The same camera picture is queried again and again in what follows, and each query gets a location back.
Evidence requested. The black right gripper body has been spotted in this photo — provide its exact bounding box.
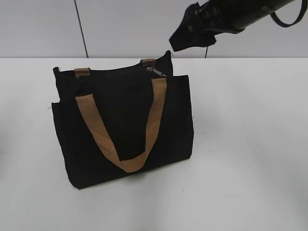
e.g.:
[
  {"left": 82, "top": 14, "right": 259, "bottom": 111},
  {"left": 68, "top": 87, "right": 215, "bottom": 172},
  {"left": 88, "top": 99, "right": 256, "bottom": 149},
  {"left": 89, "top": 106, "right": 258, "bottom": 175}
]
[{"left": 192, "top": 0, "right": 245, "bottom": 34}]

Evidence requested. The silver zipper pull with ring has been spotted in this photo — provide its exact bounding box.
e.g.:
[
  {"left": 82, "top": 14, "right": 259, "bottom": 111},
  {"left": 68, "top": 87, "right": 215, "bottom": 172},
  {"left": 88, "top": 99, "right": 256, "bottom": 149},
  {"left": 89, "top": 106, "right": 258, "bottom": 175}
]
[{"left": 146, "top": 67, "right": 166, "bottom": 77}]

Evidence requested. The tan rear bag handle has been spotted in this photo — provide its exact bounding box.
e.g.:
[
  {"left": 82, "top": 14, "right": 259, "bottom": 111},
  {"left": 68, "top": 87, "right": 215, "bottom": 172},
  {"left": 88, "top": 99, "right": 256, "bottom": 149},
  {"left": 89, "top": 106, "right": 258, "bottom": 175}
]
[{"left": 74, "top": 59, "right": 156, "bottom": 78}]

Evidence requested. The black tote bag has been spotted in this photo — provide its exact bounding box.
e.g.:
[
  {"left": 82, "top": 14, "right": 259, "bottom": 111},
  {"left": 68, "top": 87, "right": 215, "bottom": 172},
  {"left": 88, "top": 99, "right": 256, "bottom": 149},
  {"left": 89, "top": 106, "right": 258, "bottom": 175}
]
[{"left": 51, "top": 51, "right": 194, "bottom": 189}]

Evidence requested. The tan bag handle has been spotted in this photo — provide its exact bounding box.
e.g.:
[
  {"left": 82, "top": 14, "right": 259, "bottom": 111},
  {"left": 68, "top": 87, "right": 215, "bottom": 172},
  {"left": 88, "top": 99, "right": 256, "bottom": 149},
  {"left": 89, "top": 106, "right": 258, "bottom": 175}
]
[
  {"left": 74, "top": 59, "right": 156, "bottom": 78},
  {"left": 76, "top": 77, "right": 167, "bottom": 173}
]

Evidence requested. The black looped cable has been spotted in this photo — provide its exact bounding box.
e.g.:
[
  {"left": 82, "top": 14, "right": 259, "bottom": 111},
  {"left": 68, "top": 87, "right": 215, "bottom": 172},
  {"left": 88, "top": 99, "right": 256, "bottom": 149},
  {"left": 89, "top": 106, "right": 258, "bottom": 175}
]
[{"left": 269, "top": 0, "right": 306, "bottom": 27}]

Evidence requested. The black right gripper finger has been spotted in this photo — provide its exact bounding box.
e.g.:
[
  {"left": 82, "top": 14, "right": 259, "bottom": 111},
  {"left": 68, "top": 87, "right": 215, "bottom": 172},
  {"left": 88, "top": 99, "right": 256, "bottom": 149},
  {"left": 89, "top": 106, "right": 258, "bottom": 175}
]
[{"left": 169, "top": 2, "right": 216, "bottom": 51}]

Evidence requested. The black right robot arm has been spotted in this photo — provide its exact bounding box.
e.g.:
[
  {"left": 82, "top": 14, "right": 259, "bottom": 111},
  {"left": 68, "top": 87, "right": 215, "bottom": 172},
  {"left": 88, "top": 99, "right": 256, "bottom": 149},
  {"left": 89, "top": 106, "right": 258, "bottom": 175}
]
[{"left": 169, "top": 0, "right": 308, "bottom": 51}]

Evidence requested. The tan front bag handle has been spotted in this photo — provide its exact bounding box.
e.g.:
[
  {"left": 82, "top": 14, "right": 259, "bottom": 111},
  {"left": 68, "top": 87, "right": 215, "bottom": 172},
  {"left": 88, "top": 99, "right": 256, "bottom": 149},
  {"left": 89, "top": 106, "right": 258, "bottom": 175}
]
[{"left": 76, "top": 77, "right": 167, "bottom": 173}]

